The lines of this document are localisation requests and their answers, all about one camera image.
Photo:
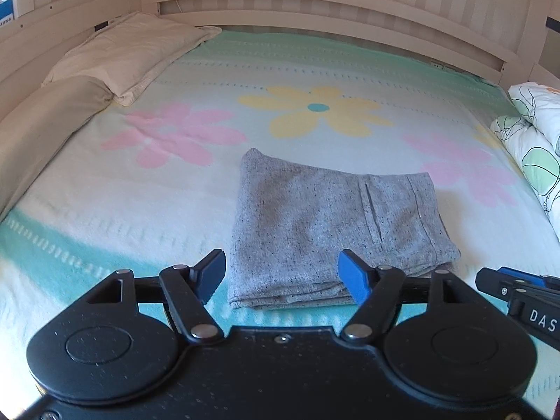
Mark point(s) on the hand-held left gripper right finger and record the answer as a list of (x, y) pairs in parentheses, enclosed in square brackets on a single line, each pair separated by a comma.
[(352, 276)]

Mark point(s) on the white wall socket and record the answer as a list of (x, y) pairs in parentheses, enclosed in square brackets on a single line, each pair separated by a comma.
[(437, 65)]

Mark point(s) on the beige pillow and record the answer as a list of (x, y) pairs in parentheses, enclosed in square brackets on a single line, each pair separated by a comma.
[(48, 118)]

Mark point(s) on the white wooden bed frame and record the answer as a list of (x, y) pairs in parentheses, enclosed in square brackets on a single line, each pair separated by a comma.
[(332, 2)]

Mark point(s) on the grey speckled pants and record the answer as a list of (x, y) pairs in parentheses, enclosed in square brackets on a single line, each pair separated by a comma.
[(315, 227)]

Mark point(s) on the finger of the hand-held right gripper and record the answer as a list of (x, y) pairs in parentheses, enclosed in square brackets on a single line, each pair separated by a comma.
[(494, 282)]

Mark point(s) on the floral printed blanket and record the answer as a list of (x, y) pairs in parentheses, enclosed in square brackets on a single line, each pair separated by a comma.
[(306, 70)]

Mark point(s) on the blue box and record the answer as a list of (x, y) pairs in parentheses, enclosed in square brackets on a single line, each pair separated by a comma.
[(6, 13)]

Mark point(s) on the white leaf-pattern pillows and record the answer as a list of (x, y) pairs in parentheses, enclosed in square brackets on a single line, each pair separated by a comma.
[(536, 148)]

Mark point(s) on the white pillow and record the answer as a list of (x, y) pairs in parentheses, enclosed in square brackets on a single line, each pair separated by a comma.
[(131, 50)]

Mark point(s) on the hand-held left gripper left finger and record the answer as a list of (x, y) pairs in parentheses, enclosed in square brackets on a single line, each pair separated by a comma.
[(213, 271)]

